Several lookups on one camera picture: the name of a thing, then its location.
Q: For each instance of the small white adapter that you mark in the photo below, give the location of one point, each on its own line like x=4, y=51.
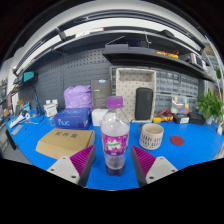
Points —
x=219, y=129

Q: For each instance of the dark grey product box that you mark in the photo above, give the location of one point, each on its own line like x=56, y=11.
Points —
x=100, y=95

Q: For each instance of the clear organizer with colourful parts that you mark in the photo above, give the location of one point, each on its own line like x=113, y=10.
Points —
x=179, y=105

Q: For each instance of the flat black case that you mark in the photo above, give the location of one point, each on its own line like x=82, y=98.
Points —
x=196, y=118

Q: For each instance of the purple-capped clear drink bottle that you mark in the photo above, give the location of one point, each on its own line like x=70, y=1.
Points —
x=115, y=140

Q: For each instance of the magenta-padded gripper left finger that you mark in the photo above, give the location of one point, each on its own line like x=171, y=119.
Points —
x=66, y=168

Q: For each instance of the flat round red coaster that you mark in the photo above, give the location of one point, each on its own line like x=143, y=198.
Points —
x=177, y=140

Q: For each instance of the purple plastic bag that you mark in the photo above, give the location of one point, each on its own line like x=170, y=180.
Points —
x=78, y=96

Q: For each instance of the beige patterned ceramic cup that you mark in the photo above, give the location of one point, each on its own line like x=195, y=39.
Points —
x=151, y=136

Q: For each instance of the blue product box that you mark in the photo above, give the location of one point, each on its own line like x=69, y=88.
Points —
x=71, y=119

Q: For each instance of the small white box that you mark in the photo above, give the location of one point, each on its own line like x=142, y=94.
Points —
x=97, y=117

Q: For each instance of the small white bottles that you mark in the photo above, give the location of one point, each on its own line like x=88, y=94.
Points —
x=50, y=108

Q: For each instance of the dark wall shelf unit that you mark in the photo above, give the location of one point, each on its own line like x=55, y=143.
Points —
x=140, y=53

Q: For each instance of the black box with white label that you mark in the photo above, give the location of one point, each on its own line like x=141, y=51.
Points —
x=181, y=119

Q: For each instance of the yellow multimeter with red leads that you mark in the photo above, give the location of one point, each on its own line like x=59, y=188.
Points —
x=160, y=118

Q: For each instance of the green potted plant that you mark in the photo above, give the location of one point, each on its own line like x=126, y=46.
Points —
x=210, y=105

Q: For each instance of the small teal box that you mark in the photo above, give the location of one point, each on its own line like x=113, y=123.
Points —
x=28, y=76

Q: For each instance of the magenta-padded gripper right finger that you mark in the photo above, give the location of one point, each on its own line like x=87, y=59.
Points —
x=156, y=168

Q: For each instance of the white side shelf unit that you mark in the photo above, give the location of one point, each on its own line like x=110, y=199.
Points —
x=216, y=71

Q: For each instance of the white pegboard tray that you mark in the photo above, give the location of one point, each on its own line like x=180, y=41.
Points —
x=125, y=96

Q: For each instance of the black rectangular speaker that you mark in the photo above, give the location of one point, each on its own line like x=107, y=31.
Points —
x=144, y=103

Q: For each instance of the brown cardboard box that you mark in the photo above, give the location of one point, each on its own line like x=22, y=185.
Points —
x=63, y=141

